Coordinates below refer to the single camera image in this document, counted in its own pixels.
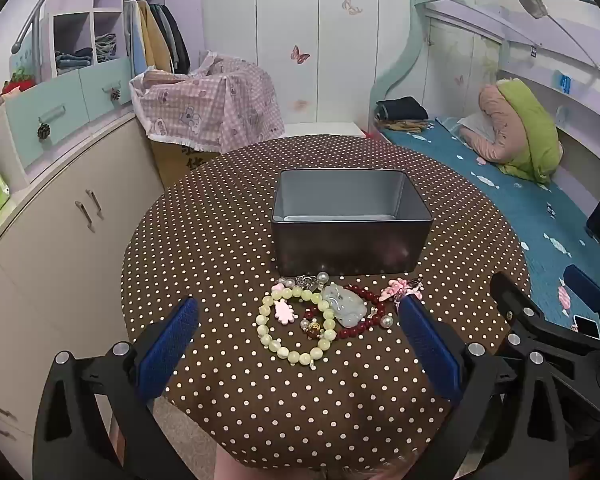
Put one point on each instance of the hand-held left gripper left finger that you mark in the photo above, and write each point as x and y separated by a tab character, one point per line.
170	345

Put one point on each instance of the white pearl charm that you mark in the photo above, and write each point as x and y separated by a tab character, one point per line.
387	320

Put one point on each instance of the grey metal handrail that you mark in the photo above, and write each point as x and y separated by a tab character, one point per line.
45	5

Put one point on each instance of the round table, polka-dot cloth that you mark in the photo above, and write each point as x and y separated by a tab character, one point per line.
220	210

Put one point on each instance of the smartphone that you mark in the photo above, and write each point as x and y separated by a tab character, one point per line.
587	326

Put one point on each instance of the hanging dark jacket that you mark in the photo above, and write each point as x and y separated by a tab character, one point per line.
177	40

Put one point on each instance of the cardboard box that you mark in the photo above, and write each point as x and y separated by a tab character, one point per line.
175	160

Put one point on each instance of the dark metal tin box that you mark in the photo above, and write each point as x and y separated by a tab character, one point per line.
350	245

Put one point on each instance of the beige butterfly sticker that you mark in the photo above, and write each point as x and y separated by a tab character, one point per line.
351	6

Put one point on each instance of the person's pink clothing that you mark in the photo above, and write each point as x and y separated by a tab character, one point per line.
260	470

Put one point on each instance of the small blue box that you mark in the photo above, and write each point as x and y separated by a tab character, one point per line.
565	82

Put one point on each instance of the pink butterfly sticker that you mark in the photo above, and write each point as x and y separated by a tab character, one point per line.
300	54

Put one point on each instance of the white cabinet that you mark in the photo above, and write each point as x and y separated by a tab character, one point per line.
55	240

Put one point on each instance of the hanging yellow garment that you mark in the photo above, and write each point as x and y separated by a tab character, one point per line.
155	40

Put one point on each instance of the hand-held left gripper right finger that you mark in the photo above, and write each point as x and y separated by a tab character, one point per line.
430	345

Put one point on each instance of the pale jade pendant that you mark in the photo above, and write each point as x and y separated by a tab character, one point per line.
342	305

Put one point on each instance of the mustard folded clothes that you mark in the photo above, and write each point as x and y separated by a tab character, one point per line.
402	126

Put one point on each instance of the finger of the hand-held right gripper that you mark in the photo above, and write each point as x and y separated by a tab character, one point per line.
512	300
582	282

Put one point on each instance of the white pillow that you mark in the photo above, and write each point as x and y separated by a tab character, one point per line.
475	125

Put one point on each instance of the white wardrobe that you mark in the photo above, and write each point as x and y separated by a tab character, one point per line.
290	10

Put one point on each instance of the teal drawer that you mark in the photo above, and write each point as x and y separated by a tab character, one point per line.
45	120
107	87

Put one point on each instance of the hanging light blue garment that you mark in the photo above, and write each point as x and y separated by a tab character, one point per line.
136	45

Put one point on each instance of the folded blue jeans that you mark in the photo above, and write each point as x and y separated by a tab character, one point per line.
72	59

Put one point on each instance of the folded grey clothes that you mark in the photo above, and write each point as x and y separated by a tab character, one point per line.
106	46

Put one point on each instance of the red plush toy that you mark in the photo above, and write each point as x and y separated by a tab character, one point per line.
20	82

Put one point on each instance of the blue patterned bedsheet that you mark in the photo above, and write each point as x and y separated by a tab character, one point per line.
505	200

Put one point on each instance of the pink checked covered box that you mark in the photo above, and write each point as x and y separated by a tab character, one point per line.
205	105

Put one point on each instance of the dark folded clothes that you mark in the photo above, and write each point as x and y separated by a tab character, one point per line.
402	107

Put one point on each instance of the pink hand-shaped charm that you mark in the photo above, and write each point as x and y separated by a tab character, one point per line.
284	311

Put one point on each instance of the pink pillow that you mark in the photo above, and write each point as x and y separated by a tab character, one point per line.
490	110

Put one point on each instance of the teal bunk bed frame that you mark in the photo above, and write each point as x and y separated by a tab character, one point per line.
405	50

